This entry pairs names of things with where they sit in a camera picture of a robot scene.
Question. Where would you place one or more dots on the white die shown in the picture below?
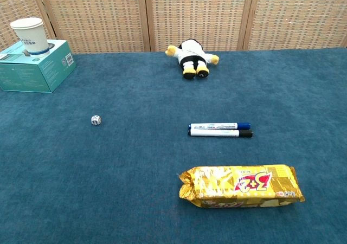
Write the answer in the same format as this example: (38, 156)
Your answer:
(96, 120)

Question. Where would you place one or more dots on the white marker with blue cap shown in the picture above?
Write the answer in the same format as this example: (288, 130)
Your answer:
(217, 125)

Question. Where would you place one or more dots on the white marker with black cap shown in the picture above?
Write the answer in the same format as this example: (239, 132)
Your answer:
(217, 133)

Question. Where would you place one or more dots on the black white yellow plush toy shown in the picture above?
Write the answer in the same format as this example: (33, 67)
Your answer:
(192, 57)

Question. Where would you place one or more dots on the blue table cloth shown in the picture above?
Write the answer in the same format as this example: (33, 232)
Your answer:
(135, 160)

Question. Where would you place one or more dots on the yellow biscuit packet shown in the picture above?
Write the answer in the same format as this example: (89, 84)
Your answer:
(238, 185)

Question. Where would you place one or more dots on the woven folding screen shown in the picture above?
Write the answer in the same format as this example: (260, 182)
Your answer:
(189, 13)

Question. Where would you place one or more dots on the teal cardboard box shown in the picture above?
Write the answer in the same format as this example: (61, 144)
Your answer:
(35, 70)

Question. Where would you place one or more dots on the white paper cup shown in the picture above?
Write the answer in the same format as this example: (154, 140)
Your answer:
(30, 37)

